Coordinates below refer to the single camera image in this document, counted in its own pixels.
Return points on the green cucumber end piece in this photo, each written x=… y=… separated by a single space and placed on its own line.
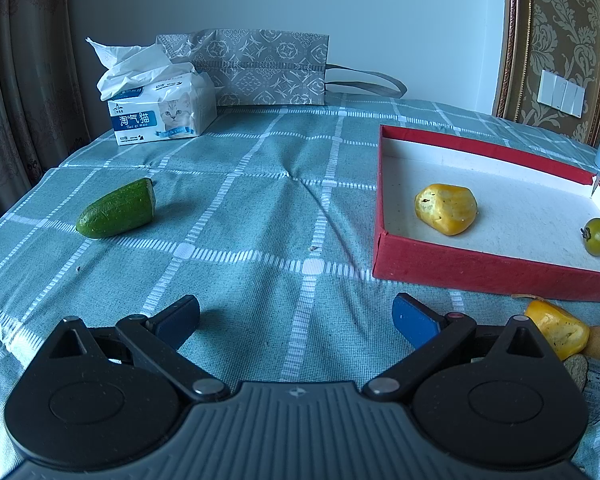
x=124 y=209

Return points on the red shallow cardboard tray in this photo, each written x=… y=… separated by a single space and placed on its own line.
x=526 y=238

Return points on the yellow pepper half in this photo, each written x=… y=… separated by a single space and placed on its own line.
x=449 y=209

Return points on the green cherry tomato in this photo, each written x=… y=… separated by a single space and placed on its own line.
x=591 y=236

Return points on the white wall switch panel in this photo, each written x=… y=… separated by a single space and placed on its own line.
x=561 y=94

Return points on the yellow pepper piece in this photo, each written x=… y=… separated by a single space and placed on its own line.
x=565 y=333

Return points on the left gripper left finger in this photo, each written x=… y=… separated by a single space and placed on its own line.
x=154 y=344

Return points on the small brown longan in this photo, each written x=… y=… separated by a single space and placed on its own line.
x=592 y=348

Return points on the tissue pack with cat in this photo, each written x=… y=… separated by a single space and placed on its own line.
x=150 y=98

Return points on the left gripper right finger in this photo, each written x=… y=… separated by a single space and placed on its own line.
x=439 y=341

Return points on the grey patterned paper bag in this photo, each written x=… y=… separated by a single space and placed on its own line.
x=265 y=67

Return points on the teal checked tablecloth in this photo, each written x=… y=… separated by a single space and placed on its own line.
x=268 y=219

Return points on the brown curtain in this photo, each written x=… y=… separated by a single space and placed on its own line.
x=42 y=118

